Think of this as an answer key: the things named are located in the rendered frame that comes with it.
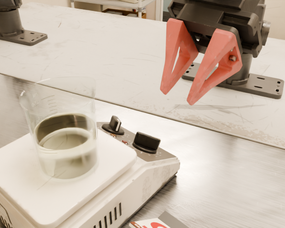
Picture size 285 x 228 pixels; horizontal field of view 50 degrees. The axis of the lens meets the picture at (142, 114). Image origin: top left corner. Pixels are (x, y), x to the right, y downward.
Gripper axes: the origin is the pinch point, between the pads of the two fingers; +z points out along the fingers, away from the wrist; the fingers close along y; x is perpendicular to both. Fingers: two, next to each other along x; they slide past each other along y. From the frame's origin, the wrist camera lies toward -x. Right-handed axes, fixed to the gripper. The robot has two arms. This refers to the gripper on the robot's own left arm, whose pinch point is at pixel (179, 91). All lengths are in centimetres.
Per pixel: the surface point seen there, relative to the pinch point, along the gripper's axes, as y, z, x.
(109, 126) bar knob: -9.1, 6.9, 4.5
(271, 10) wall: -75, -170, 226
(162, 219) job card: 3.3, 13.3, 5.6
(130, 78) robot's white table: -22.6, -4.6, 21.0
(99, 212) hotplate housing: 0.6, 14.8, -3.2
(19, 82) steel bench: -38.9, 7.5, 10.8
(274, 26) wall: -70, -162, 238
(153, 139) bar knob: -2.2, 5.7, 4.4
